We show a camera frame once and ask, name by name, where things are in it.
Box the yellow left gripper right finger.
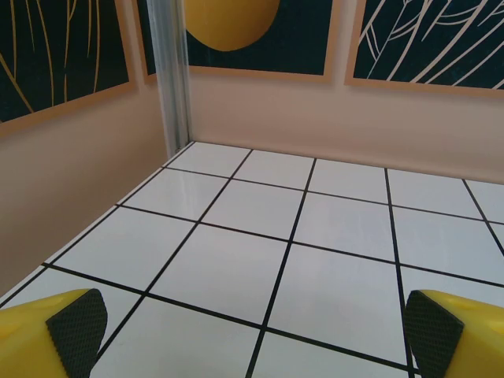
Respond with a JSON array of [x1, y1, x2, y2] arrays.
[[404, 289, 504, 378]]

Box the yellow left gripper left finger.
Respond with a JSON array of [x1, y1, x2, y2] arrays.
[[0, 288, 109, 378]]

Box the dark panel with leaf outline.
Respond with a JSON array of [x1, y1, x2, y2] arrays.
[[344, 0, 504, 91]]

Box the dark panel with orange oval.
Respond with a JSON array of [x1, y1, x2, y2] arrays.
[[135, 0, 334, 84]]

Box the aluminium corner post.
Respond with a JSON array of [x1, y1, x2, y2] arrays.
[[146, 0, 193, 158]]

